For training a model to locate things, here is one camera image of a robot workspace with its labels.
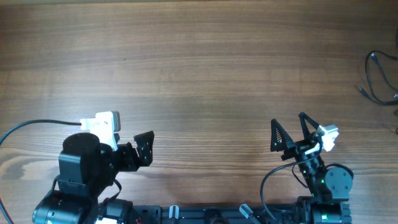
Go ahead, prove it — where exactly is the left camera black cable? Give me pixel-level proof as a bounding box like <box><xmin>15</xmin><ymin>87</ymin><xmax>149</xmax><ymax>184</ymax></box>
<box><xmin>0</xmin><ymin>119</ymin><xmax>82</xmax><ymax>224</ymax></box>

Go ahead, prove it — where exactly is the black USB cable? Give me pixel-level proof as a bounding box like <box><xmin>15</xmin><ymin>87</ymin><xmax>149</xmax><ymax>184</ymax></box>
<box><xmin>364</xmin><ymin>50</ymin><xmax>398</xmax><ymax>106</ymax></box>

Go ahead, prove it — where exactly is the camera black cable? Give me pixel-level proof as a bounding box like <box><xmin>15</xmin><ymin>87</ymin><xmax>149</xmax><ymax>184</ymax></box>
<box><xmin>0</xmin><ymin>119</ymin><xmax>82</xmax><ymax>224</ymax></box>
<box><xmin>259</xmin><ymin>146</ymin><xmax>323</xmax><ymax>224</ymax></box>

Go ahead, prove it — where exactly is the black audio jack cable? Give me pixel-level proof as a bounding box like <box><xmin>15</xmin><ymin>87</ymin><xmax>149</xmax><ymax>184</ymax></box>
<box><xmin>356</xmin><ymin>85</ymin><xmax>398</xmax><ymax>106</ymax></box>

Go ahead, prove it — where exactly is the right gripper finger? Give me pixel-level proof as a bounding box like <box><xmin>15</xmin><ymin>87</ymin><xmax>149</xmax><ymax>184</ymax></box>
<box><xmin>298</xmin><ymin>112</ymin><xmax>320</xmax><ymax>141</ymax></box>
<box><xmin>271</xmin><ymin>119</ymin><xmax>294</xmax><ymax>152</ymax></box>

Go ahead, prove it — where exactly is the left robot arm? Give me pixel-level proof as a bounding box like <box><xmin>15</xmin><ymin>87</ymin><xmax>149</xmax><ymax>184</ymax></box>
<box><xmin>32</xmin><ymin>131</ymin><xmax>154</xmax><ymax>223</ymax></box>

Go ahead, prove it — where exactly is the right camera black cable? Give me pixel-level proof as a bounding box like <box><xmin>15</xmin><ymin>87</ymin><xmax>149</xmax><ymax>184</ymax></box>
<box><xmin>259</xmin><ymin>146</ymin><xmax>323</xmax><ymax>224</ymax></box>

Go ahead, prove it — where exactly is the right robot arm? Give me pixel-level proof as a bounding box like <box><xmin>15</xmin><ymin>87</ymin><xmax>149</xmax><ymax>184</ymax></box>
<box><xmin>265</xmin><ymin>112</ymin><xmax>354</xmax><ymax>223</ymax></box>

